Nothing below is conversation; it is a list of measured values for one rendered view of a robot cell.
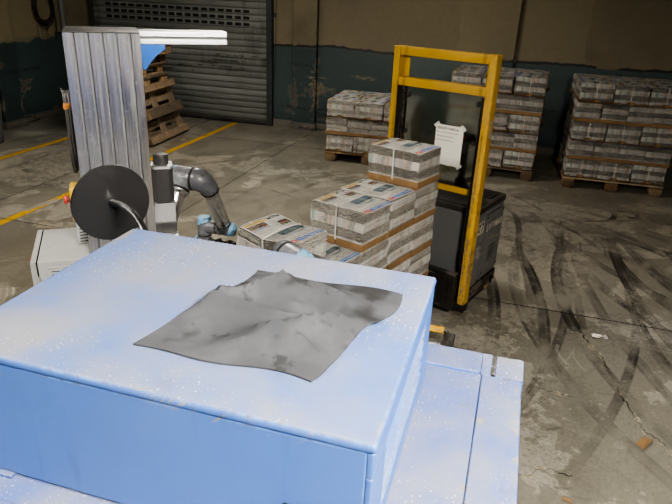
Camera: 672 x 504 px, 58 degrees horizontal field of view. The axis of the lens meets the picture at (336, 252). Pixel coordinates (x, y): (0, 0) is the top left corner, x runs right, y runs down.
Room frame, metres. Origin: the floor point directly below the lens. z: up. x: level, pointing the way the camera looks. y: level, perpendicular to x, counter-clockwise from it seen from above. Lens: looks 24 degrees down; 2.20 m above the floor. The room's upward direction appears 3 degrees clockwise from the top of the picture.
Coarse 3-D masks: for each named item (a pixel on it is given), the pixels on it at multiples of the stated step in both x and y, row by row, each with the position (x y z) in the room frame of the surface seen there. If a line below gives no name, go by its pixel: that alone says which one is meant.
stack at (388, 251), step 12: (408, 228) 3.58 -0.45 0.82; (384, 240) 3.35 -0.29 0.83; (396, 240) 3.47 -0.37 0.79; (408, 240) 3.59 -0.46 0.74; (336, 252) 3.14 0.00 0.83; (348, 252) 3.15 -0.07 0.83; (360, 252) 3.16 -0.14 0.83; (372, 252) 3.24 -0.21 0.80; (384, 252) 3.36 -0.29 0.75; (396, 252) 3.47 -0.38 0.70; (408, 252) 3.60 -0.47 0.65; (360, 264) 3.15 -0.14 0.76; (372, 264) 3.25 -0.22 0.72; (384, 264) 3.37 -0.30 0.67; (408, 264) 3.61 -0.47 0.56
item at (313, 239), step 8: (288, 232) 2.84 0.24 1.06; (296, 232) 2.83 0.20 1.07; (304, 232) 2.83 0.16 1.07; (312, 232) 2.83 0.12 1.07; (320, 232) 2.83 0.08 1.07; (272, 240) 2.71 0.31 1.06; (280, 240) 2.71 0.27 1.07; (296, 240) 2.70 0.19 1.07; (304, 240) 2.72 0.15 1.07; (312, 240) 2.77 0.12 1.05; (320, 240) 2.82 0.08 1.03; (304, 248) 2.72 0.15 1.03; (312, 248) 2.77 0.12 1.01; (320, 248) 2.82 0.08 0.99
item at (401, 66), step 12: (396, 48) 4.37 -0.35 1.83; (396, 60) 4.37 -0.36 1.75; (408, 60) 4.40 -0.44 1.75; (396, 72) 4.36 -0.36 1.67; (408, 72) 4.40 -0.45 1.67; (396, 84) 4.36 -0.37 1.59; (396, 96) 4.35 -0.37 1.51; (396, 108) 4.37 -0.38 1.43; (396, 120) 4.37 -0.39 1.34; (396, 132) 4.36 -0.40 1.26
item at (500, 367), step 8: (488, 360) 1.00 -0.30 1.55; (496, 360) 1.01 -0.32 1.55; (504, 360) 1.01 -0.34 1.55; (512, 360) 1.01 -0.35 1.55; (488, 368) 0.98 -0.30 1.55; (496, 368) 0.98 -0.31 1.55; (504, 368) 0.98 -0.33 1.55; (512, 368) 0.98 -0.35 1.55; (520, 368) 0.98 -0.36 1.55; (496, 376) 0.95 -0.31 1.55; (504, 376) 0.95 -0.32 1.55; (512, 376) 0.95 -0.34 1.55; (520, 376) 0.95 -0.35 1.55
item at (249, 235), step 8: (272, 216) 3.01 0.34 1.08; (280, 216) 3.03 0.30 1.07; (248, 224) 2.87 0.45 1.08; (256, 224) 2.88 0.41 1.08; (264, 224) 2.90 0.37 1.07; (272, 224) 2.91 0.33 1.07; (280, 224) 2.93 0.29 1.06; (288, 224) 2.95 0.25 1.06; (240, 232) 2.83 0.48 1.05; (248, 232) 2.80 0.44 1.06; (256, 232) 2.80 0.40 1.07; (264, 232) 2.82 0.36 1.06; (240, 240) 2.83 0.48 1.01; (248, 240) 2.80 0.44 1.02; (256, 240) 2.77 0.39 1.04
